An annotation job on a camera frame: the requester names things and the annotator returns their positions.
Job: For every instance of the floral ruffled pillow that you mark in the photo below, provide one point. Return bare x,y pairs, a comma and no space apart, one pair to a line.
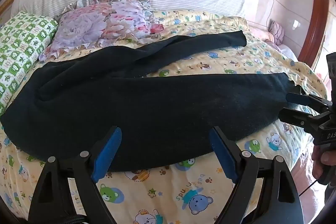
105,22

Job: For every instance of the red-brown wooden door frame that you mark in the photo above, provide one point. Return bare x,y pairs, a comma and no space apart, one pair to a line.
316,16

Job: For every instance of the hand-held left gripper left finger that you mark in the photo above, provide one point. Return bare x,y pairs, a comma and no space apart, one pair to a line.
109,153

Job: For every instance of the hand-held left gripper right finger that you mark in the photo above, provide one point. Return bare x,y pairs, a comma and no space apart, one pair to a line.
223,155

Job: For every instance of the pink pillow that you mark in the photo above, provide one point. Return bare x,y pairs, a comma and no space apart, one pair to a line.
277,29

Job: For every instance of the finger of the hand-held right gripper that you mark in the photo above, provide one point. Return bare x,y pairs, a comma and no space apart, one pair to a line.
294,116
298,98

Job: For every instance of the green white checked pillow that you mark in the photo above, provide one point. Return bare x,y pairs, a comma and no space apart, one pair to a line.
21,50

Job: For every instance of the black pants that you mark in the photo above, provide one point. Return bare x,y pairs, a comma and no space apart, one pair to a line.
157,108

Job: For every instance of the yellow cartoon bear blanket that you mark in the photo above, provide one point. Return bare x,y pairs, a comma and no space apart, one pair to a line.
162,195

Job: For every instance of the person's right hand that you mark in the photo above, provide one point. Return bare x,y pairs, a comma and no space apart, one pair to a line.
319,162

